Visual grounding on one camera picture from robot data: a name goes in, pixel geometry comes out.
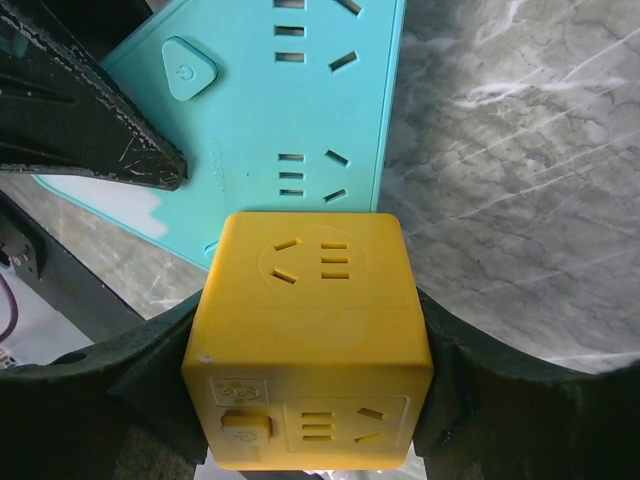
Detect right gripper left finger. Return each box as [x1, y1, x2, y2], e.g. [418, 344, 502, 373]
[1, 293, 208, 479]

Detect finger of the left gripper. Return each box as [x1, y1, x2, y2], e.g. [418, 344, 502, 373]
[1, 1, 187, 191]

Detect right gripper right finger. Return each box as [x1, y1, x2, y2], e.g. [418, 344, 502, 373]
[413, 293, 639, 479]

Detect yellow cube socket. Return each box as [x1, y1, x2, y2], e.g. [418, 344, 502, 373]
[181, 212, 434, 471]

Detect teal block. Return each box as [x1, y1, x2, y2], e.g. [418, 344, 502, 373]
[38, 1, 406, 269]

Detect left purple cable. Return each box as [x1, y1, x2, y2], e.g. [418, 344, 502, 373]
[0, 272, 22, 346]

